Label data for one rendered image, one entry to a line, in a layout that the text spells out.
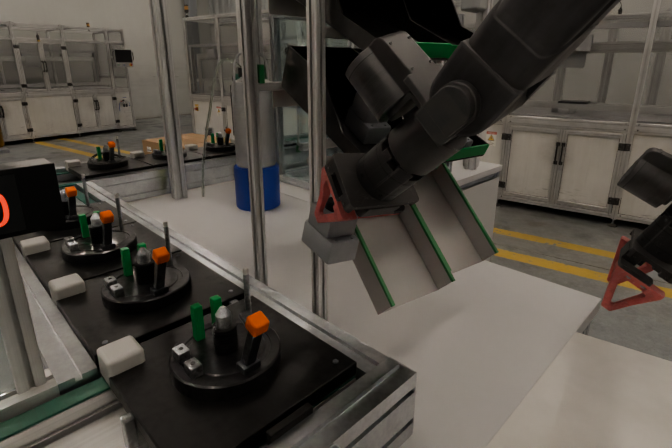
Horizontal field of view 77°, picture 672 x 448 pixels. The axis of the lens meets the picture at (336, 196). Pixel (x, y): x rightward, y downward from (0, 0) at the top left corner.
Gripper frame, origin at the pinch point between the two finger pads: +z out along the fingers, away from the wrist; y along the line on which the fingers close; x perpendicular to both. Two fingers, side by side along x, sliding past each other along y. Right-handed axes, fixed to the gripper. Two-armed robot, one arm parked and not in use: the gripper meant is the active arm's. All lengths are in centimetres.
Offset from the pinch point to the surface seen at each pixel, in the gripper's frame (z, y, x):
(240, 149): 73, -29, -55
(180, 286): 31.4, 10.9, -2.4
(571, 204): 132, -371, -37
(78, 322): 35.3, 25.3, -0.9
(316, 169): 6.4, -4.6, -9.9
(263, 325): 4.8, 11.0, 10.4
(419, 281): 9.3, -19.3, 9.6
